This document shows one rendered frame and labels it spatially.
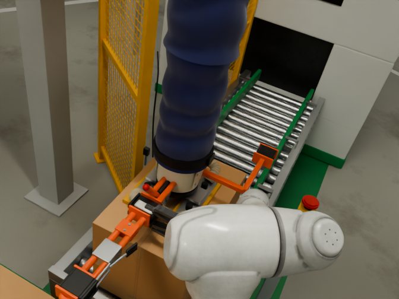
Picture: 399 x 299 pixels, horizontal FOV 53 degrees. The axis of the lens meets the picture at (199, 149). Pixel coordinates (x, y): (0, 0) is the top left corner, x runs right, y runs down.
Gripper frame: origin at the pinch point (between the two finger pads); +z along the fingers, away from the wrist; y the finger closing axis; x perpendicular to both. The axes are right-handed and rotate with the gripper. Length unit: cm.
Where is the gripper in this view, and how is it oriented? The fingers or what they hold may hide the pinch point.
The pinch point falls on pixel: (143, 211)
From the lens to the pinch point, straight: 139.8
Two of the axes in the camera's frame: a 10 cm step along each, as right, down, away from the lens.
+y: -1.7, 7.6, 6.3
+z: -8.8, -4.1, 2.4
